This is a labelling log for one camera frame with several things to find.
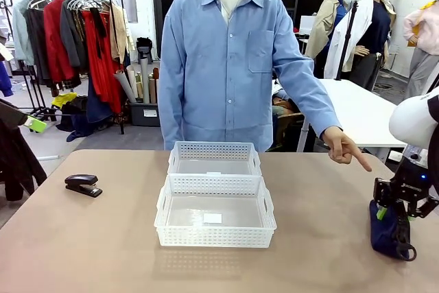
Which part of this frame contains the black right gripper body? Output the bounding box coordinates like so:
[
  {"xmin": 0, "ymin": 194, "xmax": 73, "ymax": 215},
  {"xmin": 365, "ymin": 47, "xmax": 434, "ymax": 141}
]
[{"xmin": 389, "ymin": 164, "xmax": 432, "ymax": 210}]

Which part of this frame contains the navy blue zipper pouch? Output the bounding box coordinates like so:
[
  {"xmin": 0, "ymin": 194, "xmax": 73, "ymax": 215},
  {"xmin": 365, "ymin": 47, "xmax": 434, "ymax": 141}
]
[{"xmin": 368, "ymin": 199, "xmax": 418, "ymax": 262}]

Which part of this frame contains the person's left forearm blue sleeve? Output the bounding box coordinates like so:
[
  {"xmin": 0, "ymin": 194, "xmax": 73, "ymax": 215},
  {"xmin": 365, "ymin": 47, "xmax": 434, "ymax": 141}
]
[{"xmin": 291, "ymin": 56, "xmax": 343, "ymax": 139}]

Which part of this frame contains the person's right forearm blue sleeve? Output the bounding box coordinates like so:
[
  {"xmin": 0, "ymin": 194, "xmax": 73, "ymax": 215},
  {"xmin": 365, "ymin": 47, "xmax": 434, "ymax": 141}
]
[{"xmin": 158, "ymin": 73, "xmax": 187, "ymax": 152}]

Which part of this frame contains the person's left hand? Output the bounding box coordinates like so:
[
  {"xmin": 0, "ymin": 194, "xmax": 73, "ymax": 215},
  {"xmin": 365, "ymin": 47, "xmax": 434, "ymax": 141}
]
[{"xmin": 320, "ymin": 127, "xmax": 373, "ymax": 173}]

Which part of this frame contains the yellow cloth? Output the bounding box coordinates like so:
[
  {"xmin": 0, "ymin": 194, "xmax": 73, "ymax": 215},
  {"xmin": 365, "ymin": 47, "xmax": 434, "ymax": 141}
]
[{"xmin": 51, "ymin": 91, "xmax": 79, "ymax": 109}]

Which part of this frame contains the black jacket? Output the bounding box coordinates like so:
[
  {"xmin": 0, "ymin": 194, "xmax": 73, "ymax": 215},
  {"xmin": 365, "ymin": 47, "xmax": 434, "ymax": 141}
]
[{"xmin": 0, "ymin": 123, "xmax": 48, "ymax": 202}]

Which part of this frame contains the blue garment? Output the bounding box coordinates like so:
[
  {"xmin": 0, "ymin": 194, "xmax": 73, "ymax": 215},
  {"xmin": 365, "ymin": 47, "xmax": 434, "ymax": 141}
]
[{"xmin": 0, "ymin": 61, "xmax": 14, "ymax": 97}]

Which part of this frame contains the dark blue cloth pile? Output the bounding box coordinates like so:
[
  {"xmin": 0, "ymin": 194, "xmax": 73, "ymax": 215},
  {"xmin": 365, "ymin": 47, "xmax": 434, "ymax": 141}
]
[{"xmin": 56, "ymin": 95, "xmax": 115, "ymax": 142}]

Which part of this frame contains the black stapler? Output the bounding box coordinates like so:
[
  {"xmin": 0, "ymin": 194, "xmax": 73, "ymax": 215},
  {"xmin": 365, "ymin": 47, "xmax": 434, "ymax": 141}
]
[{"xmin": 64, "ymin": 174, "xmax": 104, "ymax": 198}]

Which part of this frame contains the white table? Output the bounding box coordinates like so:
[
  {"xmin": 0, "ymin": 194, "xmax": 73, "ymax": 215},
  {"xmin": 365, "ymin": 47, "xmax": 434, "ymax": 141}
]
[{"xmin": 272, "ymin": 78, "xmax": 408, "ymax": 162}]

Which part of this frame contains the red hanging dress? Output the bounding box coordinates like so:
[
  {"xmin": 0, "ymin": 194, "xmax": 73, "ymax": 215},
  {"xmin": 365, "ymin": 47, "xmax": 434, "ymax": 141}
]
[{"xmin": 81, "ymin": 10, "xmax": 123, "ymax": 115}]

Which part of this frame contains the red hanging jacket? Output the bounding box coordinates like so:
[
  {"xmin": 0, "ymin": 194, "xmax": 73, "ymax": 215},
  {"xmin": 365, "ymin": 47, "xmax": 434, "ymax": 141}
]
[{"xmin": 43, "ymin": 0, "xmax": 79, "ymax": 83}]

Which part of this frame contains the dark grey hanging coat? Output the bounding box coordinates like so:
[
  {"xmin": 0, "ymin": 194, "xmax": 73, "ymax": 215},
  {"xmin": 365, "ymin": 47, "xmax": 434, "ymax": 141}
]
[{"xmin": 60, "ymin": 0, "xmax": 91, "ymax": 71}]

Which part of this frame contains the light grey hanging jacket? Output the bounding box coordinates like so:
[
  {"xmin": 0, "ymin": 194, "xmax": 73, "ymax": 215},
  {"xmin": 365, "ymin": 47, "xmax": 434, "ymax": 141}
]
[{"xmin": 11, "ymin": 0, "xmax": 37, "ymax": 67}]

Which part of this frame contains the cardboard tube bundle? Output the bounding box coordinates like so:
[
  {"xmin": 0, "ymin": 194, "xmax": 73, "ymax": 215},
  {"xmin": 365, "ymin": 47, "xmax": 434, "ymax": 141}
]
[{"xmin": 113, "ymin": 58, "xmax": 161, "ymax": 104}]

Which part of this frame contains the grey storage bin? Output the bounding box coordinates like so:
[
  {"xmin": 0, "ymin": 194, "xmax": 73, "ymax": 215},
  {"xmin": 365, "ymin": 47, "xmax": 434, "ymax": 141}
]
[{"xmin": 129, "ymin": 101, "xmax": 161, "ymax": 127}]

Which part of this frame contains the beige hanging jacket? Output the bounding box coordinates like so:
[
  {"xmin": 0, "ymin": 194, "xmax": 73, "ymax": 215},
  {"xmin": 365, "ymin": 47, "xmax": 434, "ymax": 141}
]
[{"xmin": 108, "ymin": 3, "xmax": 134, "ymax": 65}]

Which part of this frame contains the black clothes rack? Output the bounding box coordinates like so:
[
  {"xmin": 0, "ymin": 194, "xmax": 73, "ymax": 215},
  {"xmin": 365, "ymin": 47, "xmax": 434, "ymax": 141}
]
[{"xmin": 8, "ymin": 0, "xmax": 126, "ymax": 135}]

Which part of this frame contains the black stool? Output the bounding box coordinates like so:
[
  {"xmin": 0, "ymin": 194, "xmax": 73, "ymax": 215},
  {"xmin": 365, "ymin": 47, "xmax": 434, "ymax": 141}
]
[{"xmin": 136, "ymin": 36, "xmax": 154, "ymax": 65}]

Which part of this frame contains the person in pink sweater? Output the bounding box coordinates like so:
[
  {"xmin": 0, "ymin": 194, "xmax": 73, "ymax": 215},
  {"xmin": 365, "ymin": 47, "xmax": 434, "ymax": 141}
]
[{"xmin": 402, "ymin": 0, "xmax": 439, "ymax": 102}]

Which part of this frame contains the black tripod stand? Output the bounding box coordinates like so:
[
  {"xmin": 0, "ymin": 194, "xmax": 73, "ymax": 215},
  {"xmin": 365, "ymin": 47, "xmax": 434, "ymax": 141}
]
[{"xmin": 334, "ymin": 0, "xmax": 360, "ymax": 82}]

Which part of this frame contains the figure in navy top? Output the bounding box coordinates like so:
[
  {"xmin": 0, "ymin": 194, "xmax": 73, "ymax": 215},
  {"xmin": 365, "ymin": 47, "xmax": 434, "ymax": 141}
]
[{"xmin": 349, "ymin": 0, "xmax": 398, "ymax": 91}]

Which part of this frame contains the white shirt on stand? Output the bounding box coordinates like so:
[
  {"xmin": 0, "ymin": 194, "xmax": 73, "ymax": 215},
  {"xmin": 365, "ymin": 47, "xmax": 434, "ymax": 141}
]
[{"xmin": 323, "ymin": 0, "xmax": 375, "ymax": 80}]

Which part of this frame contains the white perforated plastic basket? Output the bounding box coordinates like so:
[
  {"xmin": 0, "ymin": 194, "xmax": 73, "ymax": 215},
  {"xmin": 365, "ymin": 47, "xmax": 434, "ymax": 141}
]
[
  {"xmin": 154, "ymin": 173, "xmax": 278, "ymax": 248},
  {"xmin": 167, "ymin": 141, "xmax": 262, "ymax": 178}
]

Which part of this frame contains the mannequin with beige trench coat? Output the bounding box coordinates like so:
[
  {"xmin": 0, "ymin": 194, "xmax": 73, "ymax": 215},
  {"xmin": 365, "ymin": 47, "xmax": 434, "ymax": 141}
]
[{"xmin": 304, "ymin": 0, "xmax": 363, "ymax": 80}]

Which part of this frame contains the person in blue shirt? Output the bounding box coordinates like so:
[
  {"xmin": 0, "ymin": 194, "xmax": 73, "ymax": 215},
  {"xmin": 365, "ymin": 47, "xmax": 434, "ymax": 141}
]
[{"xmin": 158, "ymin": 0, "xmax": 342, "ymax": 153}]

